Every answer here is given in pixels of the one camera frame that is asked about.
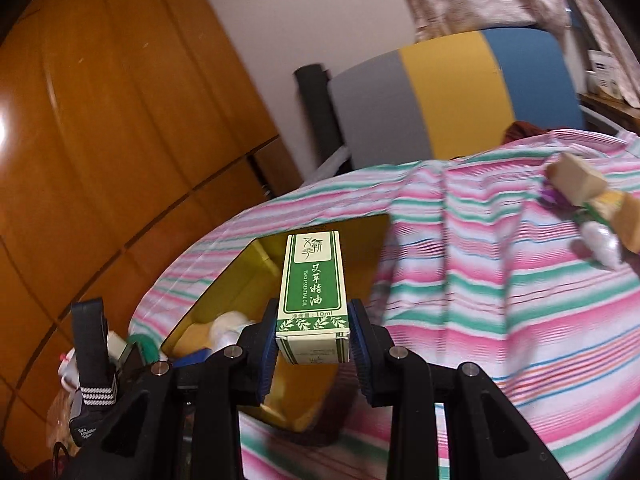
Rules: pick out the wooden side shelf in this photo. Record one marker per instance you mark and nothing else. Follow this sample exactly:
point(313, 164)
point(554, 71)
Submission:
point(612, 107)

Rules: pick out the white snack packet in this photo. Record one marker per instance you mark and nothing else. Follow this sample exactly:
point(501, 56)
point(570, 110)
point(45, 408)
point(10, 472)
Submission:
point(600, 245)

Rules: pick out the wooden wardrobe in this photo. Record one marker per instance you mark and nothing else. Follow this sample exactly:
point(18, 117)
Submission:
point(100, 135)

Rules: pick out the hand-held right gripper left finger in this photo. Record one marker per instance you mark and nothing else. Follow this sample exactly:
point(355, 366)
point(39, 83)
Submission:
point(265, 357)

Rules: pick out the pink green striped cloth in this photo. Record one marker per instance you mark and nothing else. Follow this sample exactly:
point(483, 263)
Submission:
point(500, 285)

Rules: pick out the reddish brown cloth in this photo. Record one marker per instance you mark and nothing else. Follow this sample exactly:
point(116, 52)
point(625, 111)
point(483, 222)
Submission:
point(522, 132)

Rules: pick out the beige wrapped cake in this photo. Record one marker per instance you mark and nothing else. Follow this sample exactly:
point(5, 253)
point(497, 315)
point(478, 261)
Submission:
point(575, 177)
point(629, 222)

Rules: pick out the gold gift box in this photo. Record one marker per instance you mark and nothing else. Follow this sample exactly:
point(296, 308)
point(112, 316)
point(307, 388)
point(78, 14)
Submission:
point(265, 267)

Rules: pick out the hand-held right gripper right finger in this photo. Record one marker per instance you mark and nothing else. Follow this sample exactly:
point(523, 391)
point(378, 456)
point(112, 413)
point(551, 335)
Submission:
point(358, 352)

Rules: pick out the white printed box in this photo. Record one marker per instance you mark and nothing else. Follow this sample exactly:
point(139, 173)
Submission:
point(605, 72)

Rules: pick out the purple snack packet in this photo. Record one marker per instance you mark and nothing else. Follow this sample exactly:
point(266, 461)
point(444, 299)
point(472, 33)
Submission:
point(557, 197)

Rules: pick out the green and white carton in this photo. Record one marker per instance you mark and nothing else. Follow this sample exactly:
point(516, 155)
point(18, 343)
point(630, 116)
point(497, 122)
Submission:
point(312, 280)

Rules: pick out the black padded post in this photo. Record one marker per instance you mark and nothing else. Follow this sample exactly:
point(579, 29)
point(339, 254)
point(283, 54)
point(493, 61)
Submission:
point(317, 110)

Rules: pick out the blue packet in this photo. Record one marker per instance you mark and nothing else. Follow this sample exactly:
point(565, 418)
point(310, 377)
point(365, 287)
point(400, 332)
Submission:
point(192, 357)

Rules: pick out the grey yellow blue chair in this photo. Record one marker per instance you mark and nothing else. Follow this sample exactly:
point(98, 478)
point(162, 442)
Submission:
point(450, 95)

